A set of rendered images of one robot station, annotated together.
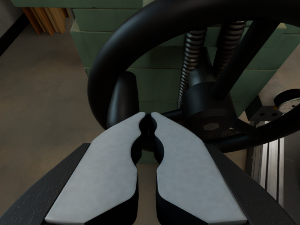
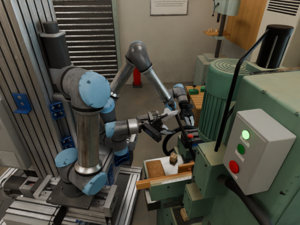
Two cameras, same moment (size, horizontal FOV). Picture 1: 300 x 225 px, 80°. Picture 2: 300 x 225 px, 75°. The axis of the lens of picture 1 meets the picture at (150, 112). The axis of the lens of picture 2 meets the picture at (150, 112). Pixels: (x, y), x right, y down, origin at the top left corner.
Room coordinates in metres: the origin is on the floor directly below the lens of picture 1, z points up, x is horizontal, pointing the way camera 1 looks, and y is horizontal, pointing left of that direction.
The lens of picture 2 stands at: (1.05, -0.48, 1.71)
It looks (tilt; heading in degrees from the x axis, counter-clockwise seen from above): 33 degrees down; 169
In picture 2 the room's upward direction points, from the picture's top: straight up
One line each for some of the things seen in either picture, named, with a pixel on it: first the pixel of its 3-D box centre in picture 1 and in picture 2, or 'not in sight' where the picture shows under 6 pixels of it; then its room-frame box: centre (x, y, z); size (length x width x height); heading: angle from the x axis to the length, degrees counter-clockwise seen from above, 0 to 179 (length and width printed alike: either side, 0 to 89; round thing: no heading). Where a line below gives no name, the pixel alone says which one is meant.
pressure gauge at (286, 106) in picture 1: (287, 102); not in sight; (0.26, -0.33, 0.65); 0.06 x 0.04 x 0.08; 91
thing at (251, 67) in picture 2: not in sight; (270, 60); (0.61, -0.06, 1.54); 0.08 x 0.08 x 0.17; 1
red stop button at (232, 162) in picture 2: not in sight; (233, 167); (0.79, -0.24, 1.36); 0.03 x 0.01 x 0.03; 1
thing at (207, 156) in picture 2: not in sight; (211, 169); (0.69, -0.21, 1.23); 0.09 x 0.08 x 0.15; 1
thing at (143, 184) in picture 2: not in sight; (198, 173); (0.47, -0.12, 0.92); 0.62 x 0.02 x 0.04; 91
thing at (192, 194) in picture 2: not in sight; (197, 199); (0.66, -0.22, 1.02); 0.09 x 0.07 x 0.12; 91
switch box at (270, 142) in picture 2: not in sight; (252, 152); (0.79, -0.20, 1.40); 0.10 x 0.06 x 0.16; 1
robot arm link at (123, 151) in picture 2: not in sight; (117, 142); (0.28, -0.50, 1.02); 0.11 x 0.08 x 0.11; 43
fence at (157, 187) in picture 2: not in sight; (211, 177); (0.51, -0.07, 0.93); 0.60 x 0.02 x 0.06; 91
